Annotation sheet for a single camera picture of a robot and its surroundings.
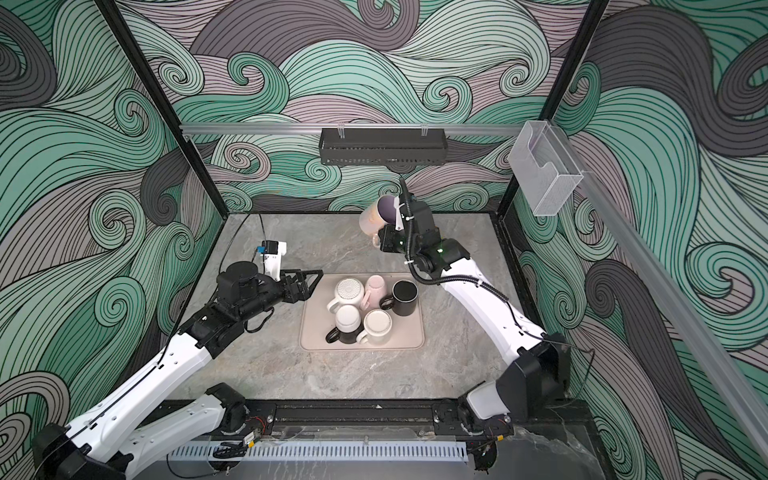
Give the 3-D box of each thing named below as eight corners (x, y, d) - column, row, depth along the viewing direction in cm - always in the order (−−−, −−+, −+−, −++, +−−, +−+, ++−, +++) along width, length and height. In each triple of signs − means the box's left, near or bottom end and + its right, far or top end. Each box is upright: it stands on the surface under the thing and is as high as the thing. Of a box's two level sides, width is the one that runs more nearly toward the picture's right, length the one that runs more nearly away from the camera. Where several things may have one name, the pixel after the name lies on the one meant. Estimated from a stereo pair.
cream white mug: (358, 345, 87) (356, 335, 81) (359, 321, 92) (357, 309, 86) (391, 345, 87) (392, 335, 81) (391, 321, 92) (392, 309, 86)
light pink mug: (363, 313, 94) (361, 298, 87) (369, 289, 100) (368, 273, 92) (381, 316, 94) (381, 301, 86) (386, 292, 99) (387, 276, 92)
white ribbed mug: (330, 313, 92) (327, 303, 87) (333, 288, 97) (330, 278, 92) (363, 313, 92) (362, 303, 87) (364, 288, 97) (363, 278, 92)
